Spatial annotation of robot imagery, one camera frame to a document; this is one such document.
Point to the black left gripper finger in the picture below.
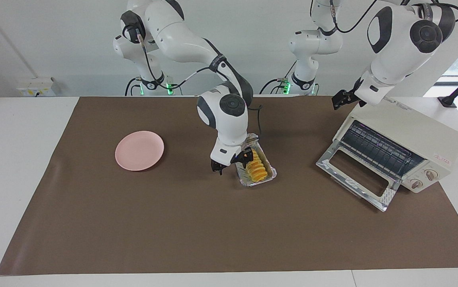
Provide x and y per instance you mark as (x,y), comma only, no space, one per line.
(348,95)
(338,101)

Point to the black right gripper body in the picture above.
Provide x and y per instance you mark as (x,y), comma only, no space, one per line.
(237,157)

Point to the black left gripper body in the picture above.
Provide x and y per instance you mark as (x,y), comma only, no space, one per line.
(354,93)

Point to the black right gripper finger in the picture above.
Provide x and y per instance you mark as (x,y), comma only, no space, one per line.
(218,170)
(249,159)

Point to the yellow ridged bread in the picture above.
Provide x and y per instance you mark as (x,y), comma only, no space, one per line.
(259,169)

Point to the silver foil baking tray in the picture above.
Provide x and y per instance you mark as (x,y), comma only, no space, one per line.
(271,172)

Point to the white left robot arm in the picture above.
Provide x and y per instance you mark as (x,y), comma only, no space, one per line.
(396,52)

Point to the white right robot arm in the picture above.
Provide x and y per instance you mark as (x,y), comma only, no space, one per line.
(229,123)

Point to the glass oven door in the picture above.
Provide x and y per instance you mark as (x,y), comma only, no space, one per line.
(334,171)

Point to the cream toaster oven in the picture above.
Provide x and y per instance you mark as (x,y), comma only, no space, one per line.
(420,131)

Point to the brown table mat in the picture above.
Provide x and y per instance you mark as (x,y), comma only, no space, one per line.
(229,223)

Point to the pink round plate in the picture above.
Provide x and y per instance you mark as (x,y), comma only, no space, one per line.
(139,150)

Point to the white wall socket box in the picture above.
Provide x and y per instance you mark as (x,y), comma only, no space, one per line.
(36,87)

